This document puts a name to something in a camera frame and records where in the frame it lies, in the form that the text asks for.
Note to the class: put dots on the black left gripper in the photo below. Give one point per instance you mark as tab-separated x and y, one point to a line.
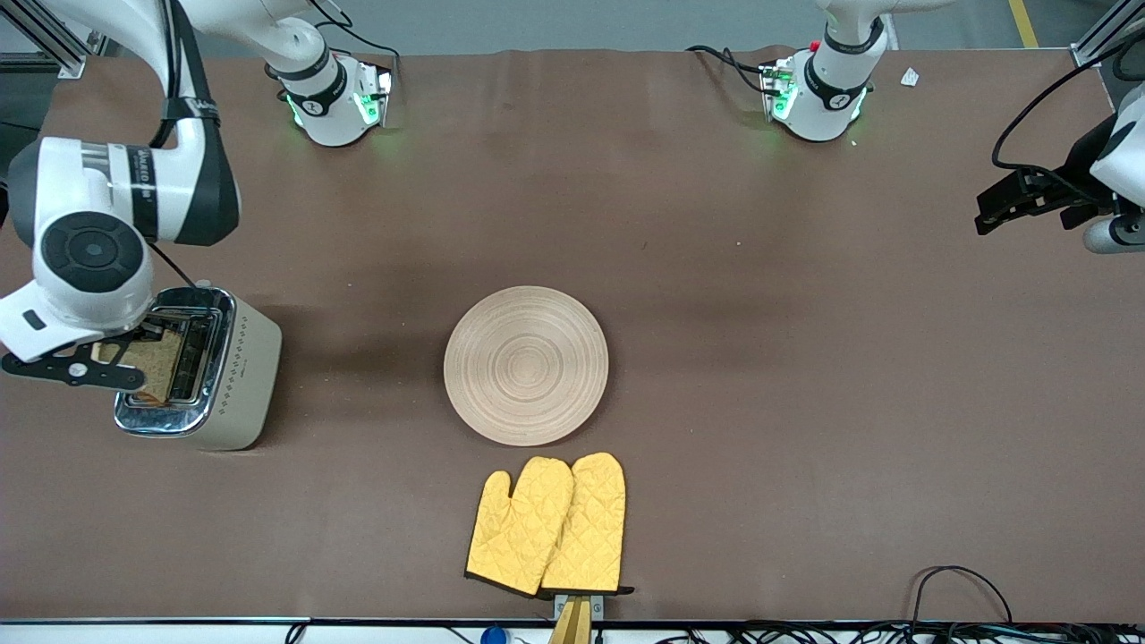
1079	167

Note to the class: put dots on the round wooden plate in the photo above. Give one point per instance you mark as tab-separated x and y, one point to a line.
526	367

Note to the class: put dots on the brown bread slice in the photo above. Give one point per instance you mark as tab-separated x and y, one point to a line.
154	365

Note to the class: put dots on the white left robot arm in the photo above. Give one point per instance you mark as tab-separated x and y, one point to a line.
823	107

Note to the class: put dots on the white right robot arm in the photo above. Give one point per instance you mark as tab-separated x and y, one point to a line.
89	250

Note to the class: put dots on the beige chrome two-slot toaster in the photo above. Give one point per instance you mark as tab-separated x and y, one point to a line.
241	385

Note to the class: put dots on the white paper scrap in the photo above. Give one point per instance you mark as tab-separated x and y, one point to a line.
910	77

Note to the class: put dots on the brown table cover mat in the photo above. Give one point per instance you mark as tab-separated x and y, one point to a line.
716	233

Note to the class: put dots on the yellow quilted oven mitt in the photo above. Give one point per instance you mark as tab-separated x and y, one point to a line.
514	528
590	528

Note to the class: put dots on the blue round object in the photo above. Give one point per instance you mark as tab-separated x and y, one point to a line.
494	636

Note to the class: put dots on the aluminium frame profile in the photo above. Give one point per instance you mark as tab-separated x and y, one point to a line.
1105	40
45	45

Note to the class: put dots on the grey metal bracket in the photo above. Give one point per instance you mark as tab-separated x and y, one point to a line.
597	608

